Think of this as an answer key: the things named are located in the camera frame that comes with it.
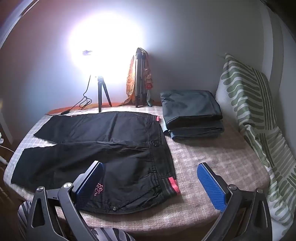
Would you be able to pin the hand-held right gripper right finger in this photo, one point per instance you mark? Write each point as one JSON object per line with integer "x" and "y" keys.
{"x": 211, "y": 185}

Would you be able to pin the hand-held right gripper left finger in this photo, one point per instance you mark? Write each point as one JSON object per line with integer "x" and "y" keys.
{"x": 92, "y": 180}

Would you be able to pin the black pants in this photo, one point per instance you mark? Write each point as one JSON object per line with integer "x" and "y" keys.
{"x": 104, "y": 148}

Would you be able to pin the folded dark grey pants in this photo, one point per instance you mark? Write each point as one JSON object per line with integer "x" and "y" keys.
{"x": 189, "y": 104}

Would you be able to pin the folded blue jeans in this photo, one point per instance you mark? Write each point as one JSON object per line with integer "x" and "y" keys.
{"x": 196, "y": 133}

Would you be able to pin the orange bed sheet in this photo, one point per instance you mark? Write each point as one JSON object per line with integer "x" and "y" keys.
{"x": 115, "y": 104}

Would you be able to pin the orange patterned scarf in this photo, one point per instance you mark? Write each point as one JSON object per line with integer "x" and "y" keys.
{"x": 130, "y": 81}

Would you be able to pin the folded silver tripod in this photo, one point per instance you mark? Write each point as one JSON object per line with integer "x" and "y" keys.
{"x": 140, "y": 81}

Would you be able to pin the black phone holder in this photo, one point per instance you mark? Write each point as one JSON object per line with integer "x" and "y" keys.
{"x": 86, "y": 52}

